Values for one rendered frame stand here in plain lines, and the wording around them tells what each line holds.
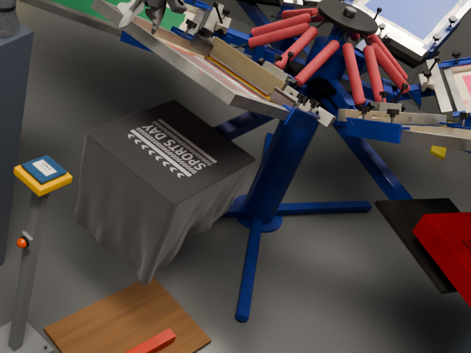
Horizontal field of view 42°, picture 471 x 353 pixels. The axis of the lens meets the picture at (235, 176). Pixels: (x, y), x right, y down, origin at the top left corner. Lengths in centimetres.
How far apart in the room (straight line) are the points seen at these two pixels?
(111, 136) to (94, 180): 18
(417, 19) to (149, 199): 220
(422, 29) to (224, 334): 204
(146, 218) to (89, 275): 91
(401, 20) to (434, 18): 19
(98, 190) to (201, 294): 101
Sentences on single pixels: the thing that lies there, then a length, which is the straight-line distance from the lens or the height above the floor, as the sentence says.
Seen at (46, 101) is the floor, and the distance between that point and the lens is 406.
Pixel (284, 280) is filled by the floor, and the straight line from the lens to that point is 334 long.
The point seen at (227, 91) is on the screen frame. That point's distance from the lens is 173.
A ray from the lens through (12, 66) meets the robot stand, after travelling 224.
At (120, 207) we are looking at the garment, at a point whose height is 77.
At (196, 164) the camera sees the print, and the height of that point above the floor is 95.
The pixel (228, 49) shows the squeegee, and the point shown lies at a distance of 241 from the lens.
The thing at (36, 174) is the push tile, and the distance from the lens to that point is 199.
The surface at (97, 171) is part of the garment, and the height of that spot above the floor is 84.
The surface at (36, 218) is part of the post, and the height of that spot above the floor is 77.
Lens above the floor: 226
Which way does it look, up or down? 36 degrees down
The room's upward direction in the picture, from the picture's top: 22 degrees clockwise
